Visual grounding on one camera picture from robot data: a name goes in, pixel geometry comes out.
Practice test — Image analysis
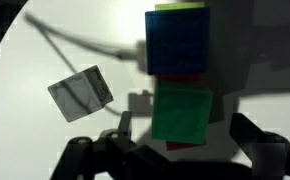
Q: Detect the grey building block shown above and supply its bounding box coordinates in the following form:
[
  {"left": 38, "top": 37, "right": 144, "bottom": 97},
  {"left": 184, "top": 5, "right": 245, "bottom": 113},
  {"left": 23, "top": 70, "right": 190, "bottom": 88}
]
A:
[{"left": 46, "top": 64, "right": 115, "bottom": 124}]

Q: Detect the magenta building block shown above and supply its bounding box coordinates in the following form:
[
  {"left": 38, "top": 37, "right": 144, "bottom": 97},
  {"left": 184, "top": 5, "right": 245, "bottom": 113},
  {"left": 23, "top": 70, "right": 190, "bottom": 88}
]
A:
[{"left": 165, "top": 140, "right": 206, "bottom": 152}]

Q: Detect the lime building block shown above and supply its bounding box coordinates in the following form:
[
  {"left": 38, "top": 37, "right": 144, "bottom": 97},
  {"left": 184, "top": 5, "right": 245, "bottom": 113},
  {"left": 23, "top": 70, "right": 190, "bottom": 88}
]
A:
[{"left": 154, "top": 1, "right": 206, "bottom": 11}]

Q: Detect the blue building block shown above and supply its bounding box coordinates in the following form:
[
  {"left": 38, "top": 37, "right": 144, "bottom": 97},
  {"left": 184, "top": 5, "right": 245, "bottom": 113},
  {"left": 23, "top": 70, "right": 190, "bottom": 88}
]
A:
[{"left": 144, "top": 6, "right": 211, "bottom": 76}]

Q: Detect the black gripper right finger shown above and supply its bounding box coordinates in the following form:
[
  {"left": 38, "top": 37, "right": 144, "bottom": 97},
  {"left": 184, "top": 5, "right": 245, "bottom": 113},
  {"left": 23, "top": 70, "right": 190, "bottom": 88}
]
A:
[{"left": 229, "top": 112, "right": 290, "bottom": 180}]

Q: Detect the green building block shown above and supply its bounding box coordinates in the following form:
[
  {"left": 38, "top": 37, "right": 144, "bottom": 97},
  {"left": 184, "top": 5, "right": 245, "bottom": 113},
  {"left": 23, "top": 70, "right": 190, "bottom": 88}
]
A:
[{"left": 150, "top": 79, "right": 214, "bottom": 146}]

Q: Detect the orange building block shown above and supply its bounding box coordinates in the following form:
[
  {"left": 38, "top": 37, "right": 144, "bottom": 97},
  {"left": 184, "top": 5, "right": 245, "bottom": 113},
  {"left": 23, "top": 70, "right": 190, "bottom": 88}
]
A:
[{"left": 153, "top": 73, "right": 203, "bottom": 83}]

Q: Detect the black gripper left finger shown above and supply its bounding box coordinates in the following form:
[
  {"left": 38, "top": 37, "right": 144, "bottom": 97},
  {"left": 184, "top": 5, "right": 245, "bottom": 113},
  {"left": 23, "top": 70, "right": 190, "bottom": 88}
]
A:
[{"left": 49, "top": 110, "right": 173, "bottom": 180}]

